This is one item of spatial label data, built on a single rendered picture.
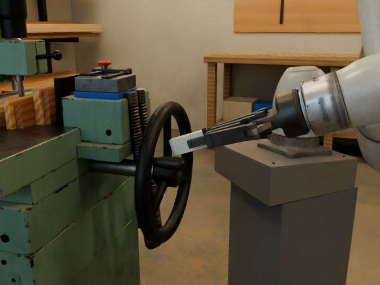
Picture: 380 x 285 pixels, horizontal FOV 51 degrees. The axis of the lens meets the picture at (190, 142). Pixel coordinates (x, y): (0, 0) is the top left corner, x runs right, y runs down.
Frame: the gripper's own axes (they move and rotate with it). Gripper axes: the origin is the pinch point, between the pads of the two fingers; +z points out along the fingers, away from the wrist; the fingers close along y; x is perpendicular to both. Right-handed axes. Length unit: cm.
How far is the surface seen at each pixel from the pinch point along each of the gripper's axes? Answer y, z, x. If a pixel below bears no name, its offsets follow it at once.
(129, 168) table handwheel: -5.9, 16.9, 3.0
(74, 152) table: -1.1, 24.6, -4.2
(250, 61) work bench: -275, 34, -3
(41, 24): -242, 189, -92
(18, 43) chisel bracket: -4.1, 29.4, -28.2
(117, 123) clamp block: -3.9, 14.6, -6.8
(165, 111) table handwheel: -4.1, 4.1, -6.2
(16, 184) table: 15.7, 24.7, -4.0
